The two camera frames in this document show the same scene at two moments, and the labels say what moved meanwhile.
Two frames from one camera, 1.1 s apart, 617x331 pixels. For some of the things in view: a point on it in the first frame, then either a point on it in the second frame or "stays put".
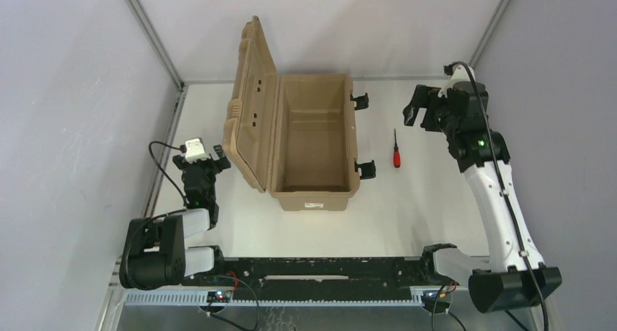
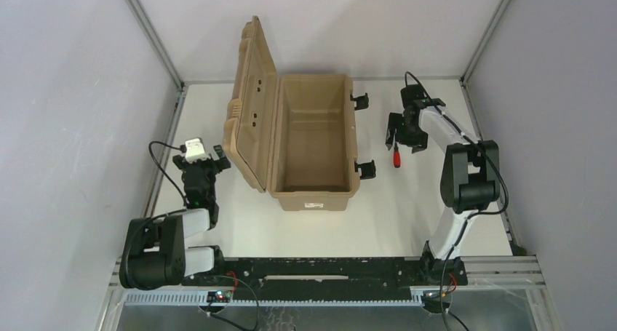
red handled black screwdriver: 396,156 stays put
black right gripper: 432,109 to 409,130
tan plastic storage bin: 291,136 stays put
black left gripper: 199,163 stays put
